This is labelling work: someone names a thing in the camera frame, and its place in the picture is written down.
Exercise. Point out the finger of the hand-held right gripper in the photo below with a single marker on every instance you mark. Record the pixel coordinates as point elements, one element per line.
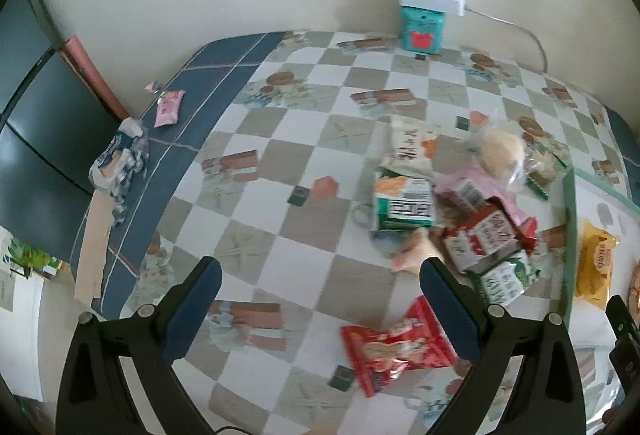
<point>622,340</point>

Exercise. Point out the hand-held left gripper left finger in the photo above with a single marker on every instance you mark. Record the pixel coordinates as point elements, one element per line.
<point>195,310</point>

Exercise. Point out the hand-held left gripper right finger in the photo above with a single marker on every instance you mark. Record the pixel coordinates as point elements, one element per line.
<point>450,310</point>

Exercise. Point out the green and white snack packet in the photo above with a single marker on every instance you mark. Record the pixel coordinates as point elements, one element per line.
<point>505,280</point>

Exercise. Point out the small yellow cake packet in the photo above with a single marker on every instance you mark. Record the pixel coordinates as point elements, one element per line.
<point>415,257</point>

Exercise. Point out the red and white snack packet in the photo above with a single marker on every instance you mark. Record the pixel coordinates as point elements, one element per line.
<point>482,235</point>

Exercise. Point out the green rimmed tray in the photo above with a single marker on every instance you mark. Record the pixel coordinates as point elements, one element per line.
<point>569,240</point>

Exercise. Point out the green orange cracker packet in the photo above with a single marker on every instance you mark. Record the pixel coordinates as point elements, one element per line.
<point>402,202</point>

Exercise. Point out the large pink snack packet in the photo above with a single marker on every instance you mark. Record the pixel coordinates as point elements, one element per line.
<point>470,187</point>

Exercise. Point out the bread bun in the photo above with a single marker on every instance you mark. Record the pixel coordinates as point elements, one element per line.
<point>500,150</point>

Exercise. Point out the cream packet with orange print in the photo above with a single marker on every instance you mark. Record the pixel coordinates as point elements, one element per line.
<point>407,145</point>

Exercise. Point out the clear round biscuit packet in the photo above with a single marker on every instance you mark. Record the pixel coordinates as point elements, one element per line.
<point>545,160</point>

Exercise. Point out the yellow snack packet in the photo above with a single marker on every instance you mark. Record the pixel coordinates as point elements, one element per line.
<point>595,265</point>

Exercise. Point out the small pink snack packet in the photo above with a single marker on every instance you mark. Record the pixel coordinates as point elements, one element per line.
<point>168,109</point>

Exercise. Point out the checkered printed tablecloth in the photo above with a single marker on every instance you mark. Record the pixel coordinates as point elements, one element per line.
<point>310,125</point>

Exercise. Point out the tiny pink wrapper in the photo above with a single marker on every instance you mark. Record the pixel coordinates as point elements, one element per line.
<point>150,86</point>

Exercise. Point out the dark grey cabinet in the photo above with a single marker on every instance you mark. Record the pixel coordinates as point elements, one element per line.
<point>40,115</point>

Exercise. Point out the brown wooden board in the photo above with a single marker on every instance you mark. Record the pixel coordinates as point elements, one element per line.
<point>95,75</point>

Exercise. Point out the teal box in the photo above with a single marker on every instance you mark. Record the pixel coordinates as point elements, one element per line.
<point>420,27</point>

